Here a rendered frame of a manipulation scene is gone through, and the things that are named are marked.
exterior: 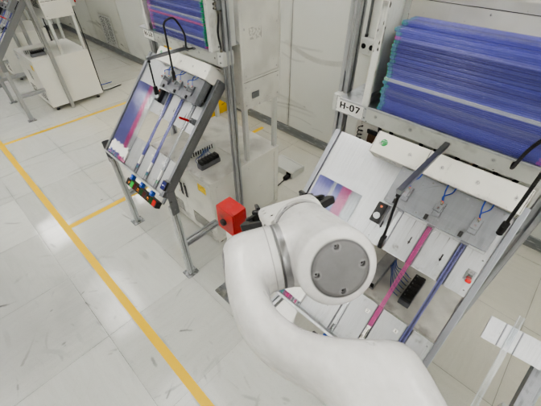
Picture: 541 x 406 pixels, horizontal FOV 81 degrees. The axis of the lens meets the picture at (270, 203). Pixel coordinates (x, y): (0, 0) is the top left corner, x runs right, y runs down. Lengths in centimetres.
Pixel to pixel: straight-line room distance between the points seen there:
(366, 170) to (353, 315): 55
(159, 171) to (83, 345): 113
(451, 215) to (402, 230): 17
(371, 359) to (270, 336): 8
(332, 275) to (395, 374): 10
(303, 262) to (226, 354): 177
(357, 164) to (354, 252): 100
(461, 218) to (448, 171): 15
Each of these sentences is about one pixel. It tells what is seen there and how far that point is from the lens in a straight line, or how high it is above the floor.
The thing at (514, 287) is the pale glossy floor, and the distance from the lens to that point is 281.
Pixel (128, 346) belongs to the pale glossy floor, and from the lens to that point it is 223.
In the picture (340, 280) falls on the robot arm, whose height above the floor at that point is 163.
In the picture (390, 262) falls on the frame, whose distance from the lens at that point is 165.
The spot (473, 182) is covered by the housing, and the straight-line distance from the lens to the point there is 116.
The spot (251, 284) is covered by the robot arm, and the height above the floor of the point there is 163.
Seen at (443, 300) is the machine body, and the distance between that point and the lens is 167.
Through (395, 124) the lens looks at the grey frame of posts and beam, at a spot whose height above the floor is 135.
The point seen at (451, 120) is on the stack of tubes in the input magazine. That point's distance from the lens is 113.
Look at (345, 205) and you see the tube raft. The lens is 128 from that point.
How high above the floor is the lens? 190
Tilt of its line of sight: 42 degrees down
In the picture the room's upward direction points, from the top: straight up
